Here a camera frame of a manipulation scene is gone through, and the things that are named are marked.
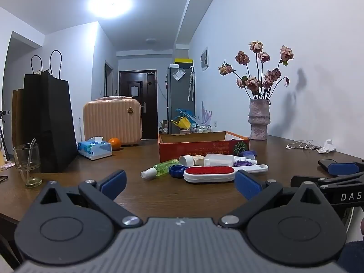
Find yellow watering can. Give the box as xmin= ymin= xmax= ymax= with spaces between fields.
xmin=171 ymin=116 xmax=191 ymax=130

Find blue folding rack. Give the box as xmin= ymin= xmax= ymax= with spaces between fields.
xmin=175 ymin=108 xmax=200 ymax=126

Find pale purple plastic hangers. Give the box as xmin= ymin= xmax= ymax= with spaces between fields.
xmin=201 ymin=101 xmax=212 ymax=126

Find peach ribbed suitcase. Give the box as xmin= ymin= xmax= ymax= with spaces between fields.
xmin=83 ymin=96 xmax=142 ymax=147

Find pink textured vase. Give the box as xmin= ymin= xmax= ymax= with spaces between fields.
xmin=248 ymin=99 xmax=270 ymax=141

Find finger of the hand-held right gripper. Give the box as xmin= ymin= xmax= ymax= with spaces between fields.
xmin=290 ymin=172 xmax=364 ymax=190
xmin=318 ymin=159 xmax=364 ymax=177

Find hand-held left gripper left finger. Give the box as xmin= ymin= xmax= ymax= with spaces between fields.
xmin=27 ymin=169 xmax=143 ymax=228

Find black paper bag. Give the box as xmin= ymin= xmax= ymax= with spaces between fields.
xmin=23 ymin=50 xmax=79 ymax=174

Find blue tissue box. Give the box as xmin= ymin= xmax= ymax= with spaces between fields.
xmin=77 ymin=136 xmax=113 ymax=160

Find dark brown entrance door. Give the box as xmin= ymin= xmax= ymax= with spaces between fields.
xmin=119 ymin=70 xmax=158 ymax=140

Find dark blue clothing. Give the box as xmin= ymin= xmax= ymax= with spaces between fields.
xmin=338 ymin=240 xmax=364 ymax=273

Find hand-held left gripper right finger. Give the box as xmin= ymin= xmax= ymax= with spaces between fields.
xmin=218 ymin=170 xmax=337 ymax=228

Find black tripod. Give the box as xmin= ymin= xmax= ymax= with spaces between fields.
xmin=0 ymin=109 xmax=12 ymax=161

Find clear drinking glass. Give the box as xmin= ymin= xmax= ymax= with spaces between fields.
xmin=13 ymin=143 xmax=43 ymax=188

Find wire rack with bottles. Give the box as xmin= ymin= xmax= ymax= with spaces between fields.
xmin=190 ymin=124 xmax=212 ymax=134

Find white translucent plastic container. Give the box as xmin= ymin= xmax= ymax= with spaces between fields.
xmin=203 ymin=154 xmax=235 ymax=167

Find white wired earphones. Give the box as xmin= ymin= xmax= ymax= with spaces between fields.
xmin=286 ymin=140 xmax=322 ymax=150

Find green spray bottle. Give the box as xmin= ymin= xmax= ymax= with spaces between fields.
xmin=141 ymin=159 xmax=180 ymax=179

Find folded white umbrella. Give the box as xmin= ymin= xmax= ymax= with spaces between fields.
xmin=187 ymin=66 xmax=195 ymax=102

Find clear glass straw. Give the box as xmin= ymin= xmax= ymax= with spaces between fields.
xmin=26 ymin=138 xmax=36 ymax=177

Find grey refrigerator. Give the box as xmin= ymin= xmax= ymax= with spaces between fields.
xmin=166 ymin=65 xmax=196 ymax=135

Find framed wall picture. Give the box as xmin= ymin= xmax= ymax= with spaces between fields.
xmin=200 ymin=47 xmax=209 ymax=71

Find grey inner door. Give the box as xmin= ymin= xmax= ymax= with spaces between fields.
xmin=104 ymin=60 xmax=114 ymax=97

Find dried pink roses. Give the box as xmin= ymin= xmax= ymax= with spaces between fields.
xmin=218 ymin=40 xmax=295 ymax=101

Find bright round ceiling light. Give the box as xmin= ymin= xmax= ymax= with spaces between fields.
xmin=87 ymin=0 xmax=134 ymax=19

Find orange cardboard box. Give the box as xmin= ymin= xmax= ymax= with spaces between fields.
xmin=158 ymin=131 xmax=251 ymax=164

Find crumpled white tissue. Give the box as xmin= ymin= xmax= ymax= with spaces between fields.
xmin=318 ymin=139 xmax=336 ymax=153

